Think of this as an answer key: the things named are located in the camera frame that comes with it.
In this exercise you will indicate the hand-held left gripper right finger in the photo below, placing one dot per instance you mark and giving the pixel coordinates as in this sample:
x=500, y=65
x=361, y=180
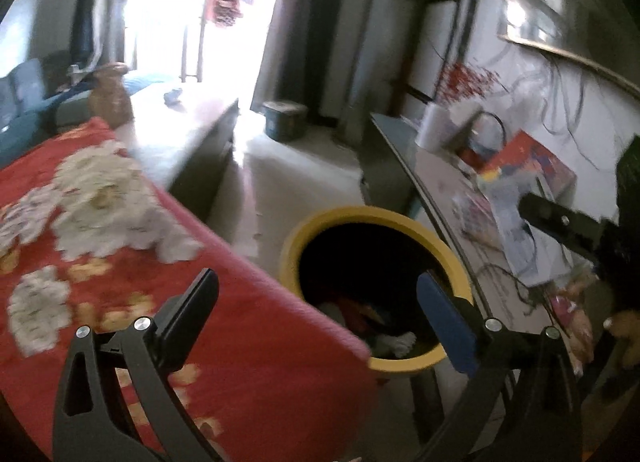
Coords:
x=445, y=322

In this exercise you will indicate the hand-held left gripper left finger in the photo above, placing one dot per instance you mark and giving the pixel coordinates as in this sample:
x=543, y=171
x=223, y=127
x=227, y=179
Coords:
x=192, y=312

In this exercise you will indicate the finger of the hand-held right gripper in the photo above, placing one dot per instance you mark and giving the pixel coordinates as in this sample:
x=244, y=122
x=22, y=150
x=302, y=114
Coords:
x=555, y=219

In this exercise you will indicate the yellow rimmed black bin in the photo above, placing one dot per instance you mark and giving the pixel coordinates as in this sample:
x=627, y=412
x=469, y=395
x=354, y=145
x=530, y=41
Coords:
x=350, y=227

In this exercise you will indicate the person's right hand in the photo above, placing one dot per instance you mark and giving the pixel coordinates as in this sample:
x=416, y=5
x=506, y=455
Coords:
x=625, y=337

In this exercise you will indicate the white printed papers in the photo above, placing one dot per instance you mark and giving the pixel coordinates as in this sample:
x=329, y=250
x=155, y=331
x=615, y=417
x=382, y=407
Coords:
x=520, y=242

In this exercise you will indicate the red flat box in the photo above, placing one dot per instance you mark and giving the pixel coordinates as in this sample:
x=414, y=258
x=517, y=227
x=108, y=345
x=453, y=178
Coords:
x=535, y=161

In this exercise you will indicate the red floral blanket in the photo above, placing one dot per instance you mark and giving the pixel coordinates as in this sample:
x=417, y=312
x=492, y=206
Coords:
x=150, y=242

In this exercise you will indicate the red berry branches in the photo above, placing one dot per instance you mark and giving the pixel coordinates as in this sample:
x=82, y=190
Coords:
x=470, y=81

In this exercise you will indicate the glass top stand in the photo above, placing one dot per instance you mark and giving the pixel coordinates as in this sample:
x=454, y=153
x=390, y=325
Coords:
x=400, y=151

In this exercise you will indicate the low coffee table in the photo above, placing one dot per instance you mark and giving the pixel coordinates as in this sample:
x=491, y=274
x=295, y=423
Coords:
x=190, y=141

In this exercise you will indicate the blue lidded bucket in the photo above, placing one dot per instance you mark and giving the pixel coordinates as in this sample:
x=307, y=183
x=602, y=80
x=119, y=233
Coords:
x=284, y=120

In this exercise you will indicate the small dark gadget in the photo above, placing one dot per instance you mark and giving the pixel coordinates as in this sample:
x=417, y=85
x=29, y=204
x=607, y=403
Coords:
x=172, y=95

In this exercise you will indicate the brown paper bag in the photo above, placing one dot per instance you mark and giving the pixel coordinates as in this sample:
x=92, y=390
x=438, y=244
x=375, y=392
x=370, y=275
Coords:
x=110, y=96

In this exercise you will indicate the covered standing air conditioner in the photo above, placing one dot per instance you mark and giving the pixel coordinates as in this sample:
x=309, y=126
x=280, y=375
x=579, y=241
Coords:
x=395, y=16

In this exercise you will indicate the blue heart print sofa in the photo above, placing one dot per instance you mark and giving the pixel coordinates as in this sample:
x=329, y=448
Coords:
x=25, y=111

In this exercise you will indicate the balcony glass door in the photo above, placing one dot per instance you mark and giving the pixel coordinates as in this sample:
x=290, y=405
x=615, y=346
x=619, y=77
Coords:
x=175, y=16

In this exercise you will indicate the grey brown curtain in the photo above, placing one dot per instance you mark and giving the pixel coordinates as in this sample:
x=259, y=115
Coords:
x=300, y=26

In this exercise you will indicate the dark blue curtain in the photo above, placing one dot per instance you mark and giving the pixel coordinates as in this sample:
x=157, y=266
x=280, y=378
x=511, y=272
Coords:
x=95, y=1

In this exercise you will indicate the framed wall mirror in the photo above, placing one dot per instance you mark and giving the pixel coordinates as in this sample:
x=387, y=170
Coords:
x=560, y=6

